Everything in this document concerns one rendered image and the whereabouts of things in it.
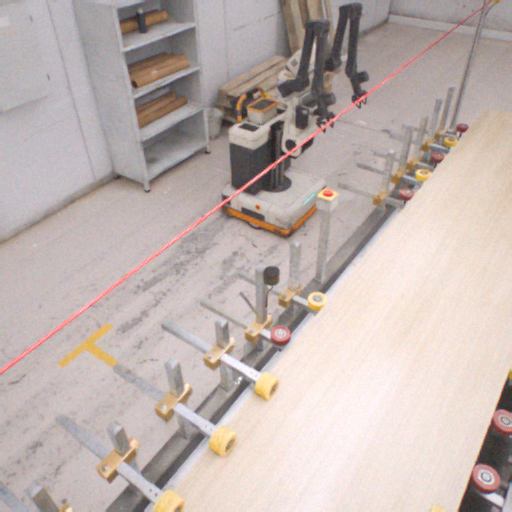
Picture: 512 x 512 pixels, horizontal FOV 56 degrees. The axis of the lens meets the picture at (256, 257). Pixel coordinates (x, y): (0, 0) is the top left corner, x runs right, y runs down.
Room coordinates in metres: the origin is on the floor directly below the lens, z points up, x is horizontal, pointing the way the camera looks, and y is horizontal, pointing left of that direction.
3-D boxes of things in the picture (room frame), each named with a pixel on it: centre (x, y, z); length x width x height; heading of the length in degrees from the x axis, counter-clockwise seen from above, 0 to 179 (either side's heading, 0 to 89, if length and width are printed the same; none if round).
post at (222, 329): (1.14, 0.13, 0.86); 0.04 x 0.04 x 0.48; 54
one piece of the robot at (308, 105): (3.19, -0.40, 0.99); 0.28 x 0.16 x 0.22; 144
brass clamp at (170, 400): (0.92, 0.29, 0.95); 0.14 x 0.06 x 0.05; 144
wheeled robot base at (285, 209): (3.36, -0.16, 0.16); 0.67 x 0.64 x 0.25; 54
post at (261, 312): (1.34, -0.02, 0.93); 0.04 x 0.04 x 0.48; 54
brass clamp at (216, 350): (1.12, 0.14, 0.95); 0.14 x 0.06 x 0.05; 144
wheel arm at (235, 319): (1.36, 0.07, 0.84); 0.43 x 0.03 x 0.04; 54
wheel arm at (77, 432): (0.72, 0.46, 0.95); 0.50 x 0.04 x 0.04; 54
